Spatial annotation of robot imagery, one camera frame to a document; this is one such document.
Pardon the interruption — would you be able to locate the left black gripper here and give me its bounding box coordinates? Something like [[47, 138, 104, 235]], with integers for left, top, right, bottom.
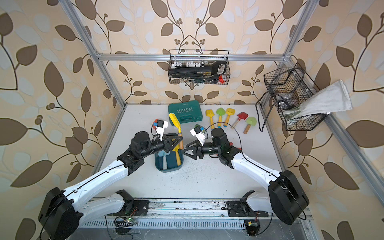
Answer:
[[140, 135, 185, 161]]

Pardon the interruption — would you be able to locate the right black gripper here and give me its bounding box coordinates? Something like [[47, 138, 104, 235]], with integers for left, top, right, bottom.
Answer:
[[182, 139, 222, 160]]

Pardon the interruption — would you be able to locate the large yellow shovel yellow handle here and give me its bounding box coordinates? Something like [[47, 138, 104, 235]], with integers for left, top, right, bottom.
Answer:
[[173, 145, 182, 166]]

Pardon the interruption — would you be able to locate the teal storage box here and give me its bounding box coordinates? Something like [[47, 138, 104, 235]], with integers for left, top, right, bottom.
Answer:
[[155, 140, 184, 173]]

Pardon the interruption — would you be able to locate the yellow square shovel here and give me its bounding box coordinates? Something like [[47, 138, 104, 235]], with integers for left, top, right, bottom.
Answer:
[[169, 113, 184, 150]]

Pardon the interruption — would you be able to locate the yellow shovel blue handle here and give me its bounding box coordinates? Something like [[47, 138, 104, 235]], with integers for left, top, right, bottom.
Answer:
[[206, 109, 215, 129]]

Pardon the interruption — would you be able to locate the green shovel orange handle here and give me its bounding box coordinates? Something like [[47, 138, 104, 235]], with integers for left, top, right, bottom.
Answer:
[[216, 108, 226, 128]]

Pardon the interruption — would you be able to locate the yellow shovel wooden handle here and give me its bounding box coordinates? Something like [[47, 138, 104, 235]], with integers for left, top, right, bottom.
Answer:
[[224, 108, 236, 128]]

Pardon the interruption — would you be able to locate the red shovel wooden handle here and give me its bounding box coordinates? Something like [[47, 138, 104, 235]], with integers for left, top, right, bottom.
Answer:
[[231, 112, 249, 129]]

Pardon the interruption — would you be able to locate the green trowel wooden handle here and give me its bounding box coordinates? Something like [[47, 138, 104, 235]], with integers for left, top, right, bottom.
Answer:
[[244, 117, 258, 135]]

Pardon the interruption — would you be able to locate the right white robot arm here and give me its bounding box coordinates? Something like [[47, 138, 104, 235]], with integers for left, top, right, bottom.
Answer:
[[183, 127, 310, 225]]

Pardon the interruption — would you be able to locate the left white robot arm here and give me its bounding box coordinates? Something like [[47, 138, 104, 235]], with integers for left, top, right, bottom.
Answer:
[[38, 132, 183, 240]]

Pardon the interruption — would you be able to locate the light blue shovel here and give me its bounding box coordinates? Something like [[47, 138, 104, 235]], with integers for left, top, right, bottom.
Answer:
[[158, 151, 169, 170]]

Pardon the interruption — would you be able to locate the green tool case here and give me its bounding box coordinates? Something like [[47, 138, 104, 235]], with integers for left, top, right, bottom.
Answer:
[[168, 100, 203, 124]]

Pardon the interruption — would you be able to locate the black handheld tool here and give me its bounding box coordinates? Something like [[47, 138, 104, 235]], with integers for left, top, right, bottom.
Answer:
[[168, 61, 229, 78]]

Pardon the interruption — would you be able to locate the white cloth bag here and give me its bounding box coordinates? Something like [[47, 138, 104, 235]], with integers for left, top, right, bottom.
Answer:
[[283, 80, 353, 120]]

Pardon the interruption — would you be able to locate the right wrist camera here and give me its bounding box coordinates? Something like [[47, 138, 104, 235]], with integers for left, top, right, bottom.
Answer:
[[190, 124, 206, 146]]

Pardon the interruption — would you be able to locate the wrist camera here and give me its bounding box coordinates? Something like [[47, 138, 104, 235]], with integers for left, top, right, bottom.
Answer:
[[190, 124, 206, 146], [153, 119, 169, 141]]

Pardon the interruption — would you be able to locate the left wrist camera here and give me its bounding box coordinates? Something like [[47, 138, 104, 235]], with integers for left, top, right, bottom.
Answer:
[[153, 119, 169, 141]]

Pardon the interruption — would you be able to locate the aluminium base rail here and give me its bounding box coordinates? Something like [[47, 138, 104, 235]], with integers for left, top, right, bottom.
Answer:
[[68, 197, 313, 230]]

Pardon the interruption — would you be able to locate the back wire basket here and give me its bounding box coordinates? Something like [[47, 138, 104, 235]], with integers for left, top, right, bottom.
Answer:
[[168, 49, 231, 86]]

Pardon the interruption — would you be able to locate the wire basket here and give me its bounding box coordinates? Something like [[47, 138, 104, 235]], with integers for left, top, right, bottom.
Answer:
[[264, 64, 329, 131], [168, 49, 231, 86]]

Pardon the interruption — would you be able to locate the right wire basket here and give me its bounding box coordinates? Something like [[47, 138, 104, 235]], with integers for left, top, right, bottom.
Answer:
[[264, 64, 329, 131]]

